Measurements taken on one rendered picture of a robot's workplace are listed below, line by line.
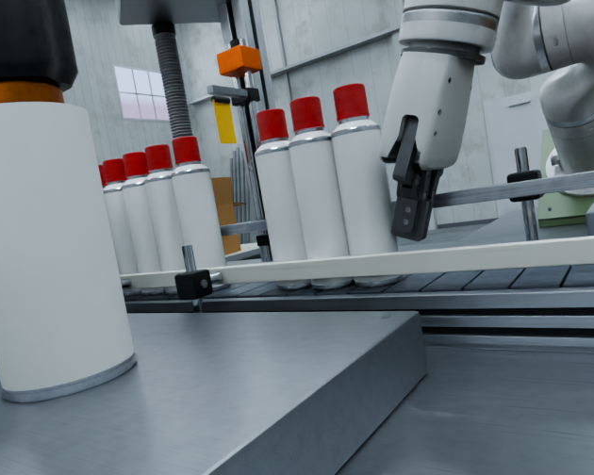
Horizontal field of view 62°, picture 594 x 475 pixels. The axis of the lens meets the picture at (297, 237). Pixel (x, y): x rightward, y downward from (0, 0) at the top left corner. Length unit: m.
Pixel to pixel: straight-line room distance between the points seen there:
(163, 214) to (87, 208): 0.33
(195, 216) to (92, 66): 11.22
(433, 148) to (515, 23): 0.56
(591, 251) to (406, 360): 0.16
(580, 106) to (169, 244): 0.79
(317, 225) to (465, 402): 0.25
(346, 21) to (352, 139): 10.52
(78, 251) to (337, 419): 0.20
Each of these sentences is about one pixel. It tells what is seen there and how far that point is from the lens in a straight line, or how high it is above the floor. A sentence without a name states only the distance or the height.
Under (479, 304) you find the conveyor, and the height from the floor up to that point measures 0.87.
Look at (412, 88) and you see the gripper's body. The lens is 0.45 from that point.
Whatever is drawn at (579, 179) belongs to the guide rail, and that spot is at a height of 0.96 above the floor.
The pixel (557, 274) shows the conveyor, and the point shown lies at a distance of 0.48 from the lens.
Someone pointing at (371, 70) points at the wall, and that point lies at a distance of 10.56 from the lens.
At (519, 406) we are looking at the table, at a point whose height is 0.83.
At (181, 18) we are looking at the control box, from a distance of 0.85.
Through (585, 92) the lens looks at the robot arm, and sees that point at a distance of 1.07.
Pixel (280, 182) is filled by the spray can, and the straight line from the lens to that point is 0.55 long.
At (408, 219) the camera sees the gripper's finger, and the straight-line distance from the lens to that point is 0.49.
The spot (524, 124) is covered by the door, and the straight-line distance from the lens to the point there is 9.52.
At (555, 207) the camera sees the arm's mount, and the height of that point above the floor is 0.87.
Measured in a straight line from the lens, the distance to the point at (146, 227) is 0.72.
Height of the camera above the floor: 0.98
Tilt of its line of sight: 4 degrees down
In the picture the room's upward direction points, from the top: 10 degrees counter-clockwise
